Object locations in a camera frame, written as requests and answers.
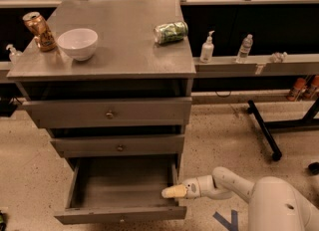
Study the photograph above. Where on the green soda can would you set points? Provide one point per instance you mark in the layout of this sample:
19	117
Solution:
170	32

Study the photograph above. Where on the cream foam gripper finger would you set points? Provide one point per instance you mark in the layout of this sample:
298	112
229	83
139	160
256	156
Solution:
176	191

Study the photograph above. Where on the grey rail ledge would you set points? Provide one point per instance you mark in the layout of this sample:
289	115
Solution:
258	66

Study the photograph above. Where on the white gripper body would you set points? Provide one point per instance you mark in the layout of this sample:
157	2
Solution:
193	187

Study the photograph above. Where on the orange soda can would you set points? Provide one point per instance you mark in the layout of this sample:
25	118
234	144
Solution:
38	26

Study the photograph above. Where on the grey drawer cabinet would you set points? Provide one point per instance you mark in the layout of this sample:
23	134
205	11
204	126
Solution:
128	64

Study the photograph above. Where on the orange bottle right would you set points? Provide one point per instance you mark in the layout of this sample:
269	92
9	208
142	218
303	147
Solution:
312	88

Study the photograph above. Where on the grey drawer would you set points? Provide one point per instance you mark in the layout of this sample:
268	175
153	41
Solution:
115	112
118	145
121	189

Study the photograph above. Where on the crumpled paper wad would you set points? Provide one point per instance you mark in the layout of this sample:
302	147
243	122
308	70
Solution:
278	57

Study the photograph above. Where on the grey bottom drawer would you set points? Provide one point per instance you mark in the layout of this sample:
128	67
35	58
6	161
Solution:
121	189

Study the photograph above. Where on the white pump bottle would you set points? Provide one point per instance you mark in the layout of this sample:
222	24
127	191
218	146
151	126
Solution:
207	49

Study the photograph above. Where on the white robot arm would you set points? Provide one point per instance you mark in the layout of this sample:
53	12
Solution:
273	203

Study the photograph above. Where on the grey middle drawer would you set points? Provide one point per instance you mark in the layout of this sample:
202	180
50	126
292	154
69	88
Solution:
118	145

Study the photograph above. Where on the orange bottle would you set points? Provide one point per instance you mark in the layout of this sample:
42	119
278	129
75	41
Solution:
296	90
312	88

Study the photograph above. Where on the clear water bottle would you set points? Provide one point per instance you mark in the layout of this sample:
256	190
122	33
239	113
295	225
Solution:
244	49

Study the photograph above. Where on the clear pump bottle left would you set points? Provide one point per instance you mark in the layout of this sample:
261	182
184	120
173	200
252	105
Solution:
14	54

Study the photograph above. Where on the orange bottle left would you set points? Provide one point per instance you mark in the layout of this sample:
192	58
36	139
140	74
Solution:
296	90

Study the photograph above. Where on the black stand base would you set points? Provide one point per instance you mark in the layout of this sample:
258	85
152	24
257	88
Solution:
309	121

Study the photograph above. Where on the grey top drawer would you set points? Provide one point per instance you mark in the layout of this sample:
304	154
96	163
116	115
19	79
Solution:
115	112

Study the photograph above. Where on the white ceramic bowl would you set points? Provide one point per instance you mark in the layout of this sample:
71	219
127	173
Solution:
79	44

